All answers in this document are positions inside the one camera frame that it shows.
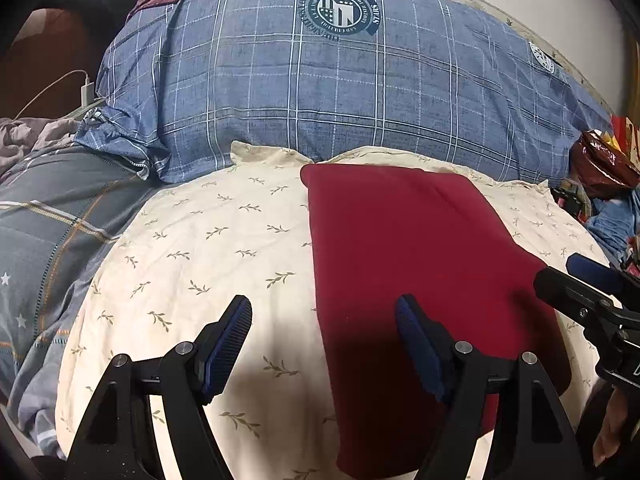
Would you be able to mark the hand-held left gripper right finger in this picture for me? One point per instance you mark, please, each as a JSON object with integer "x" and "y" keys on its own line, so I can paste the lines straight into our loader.
{"x": 420, "y": 347}

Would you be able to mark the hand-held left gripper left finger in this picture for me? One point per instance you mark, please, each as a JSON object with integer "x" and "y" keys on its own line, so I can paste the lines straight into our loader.
{"x": 227, "y": 342}

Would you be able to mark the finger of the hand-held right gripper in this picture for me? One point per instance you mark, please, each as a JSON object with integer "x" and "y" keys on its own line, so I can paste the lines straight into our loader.
{"x": 595, "y": 269}
{"x": 565, "y": 287}

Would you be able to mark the dark red garment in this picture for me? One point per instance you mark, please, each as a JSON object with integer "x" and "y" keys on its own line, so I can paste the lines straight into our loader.
{"x": 400, "y": 260}

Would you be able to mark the person's right hand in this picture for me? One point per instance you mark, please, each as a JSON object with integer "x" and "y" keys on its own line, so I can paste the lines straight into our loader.
{"x": 612, "y": 430}

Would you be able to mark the light blue cloth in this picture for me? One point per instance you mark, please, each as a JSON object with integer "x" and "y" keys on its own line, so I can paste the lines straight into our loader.
{"x": 612, "y": 225}

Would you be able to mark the shiny red snack bag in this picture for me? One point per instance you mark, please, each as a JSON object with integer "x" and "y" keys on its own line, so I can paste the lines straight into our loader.
{"x": 602, "y": 165}

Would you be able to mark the cream leaf-print pillow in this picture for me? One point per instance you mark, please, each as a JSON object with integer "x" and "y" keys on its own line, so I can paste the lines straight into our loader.
{"x": 200, "y": 240}

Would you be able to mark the grey plaid bed sheet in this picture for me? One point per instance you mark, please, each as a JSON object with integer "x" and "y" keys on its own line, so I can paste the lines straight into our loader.
{"x": 45, "y": 220}

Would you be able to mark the blue plaid pillow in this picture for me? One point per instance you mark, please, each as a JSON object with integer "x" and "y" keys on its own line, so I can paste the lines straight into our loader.
{"x": 325, "y": 90}

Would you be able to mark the crumpled grey cloth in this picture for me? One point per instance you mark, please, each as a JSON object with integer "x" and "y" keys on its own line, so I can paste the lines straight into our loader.
{"x": 30, "y": 140}

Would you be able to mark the white charger plug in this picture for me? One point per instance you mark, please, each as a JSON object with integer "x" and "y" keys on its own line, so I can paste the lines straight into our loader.
{"x": 88, "y": 92}

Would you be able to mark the dark brown headboard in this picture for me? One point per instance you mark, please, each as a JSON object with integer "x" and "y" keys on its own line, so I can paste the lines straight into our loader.
{"x": 45, "y": 60}

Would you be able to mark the black cloth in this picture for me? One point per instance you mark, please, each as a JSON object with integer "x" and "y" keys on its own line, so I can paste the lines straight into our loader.
{"x": 95, "y": 5}

